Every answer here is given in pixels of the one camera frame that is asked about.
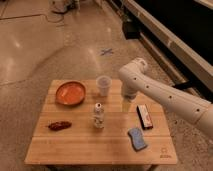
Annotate orange ceramic bowl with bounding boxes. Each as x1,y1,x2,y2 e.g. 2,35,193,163
55,81,86,106

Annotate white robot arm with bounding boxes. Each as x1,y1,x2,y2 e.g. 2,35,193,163
118,58,213,140

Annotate clear plastic cup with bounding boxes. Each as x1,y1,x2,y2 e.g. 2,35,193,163
96,75,112,96

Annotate small clear bottle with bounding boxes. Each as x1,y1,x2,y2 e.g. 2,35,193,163
94,103,104,129

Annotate wooden table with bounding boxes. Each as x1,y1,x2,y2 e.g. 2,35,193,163
25,80,177,165

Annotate blue sponge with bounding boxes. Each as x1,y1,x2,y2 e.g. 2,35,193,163
128,127,147,151

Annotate black box on floor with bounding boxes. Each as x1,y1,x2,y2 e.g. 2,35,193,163
122,22,140,39

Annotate white machine base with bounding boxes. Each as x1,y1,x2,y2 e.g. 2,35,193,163
49,0,80,14

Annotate long grey rail bench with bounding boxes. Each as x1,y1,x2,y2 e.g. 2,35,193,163
107,0,213,93

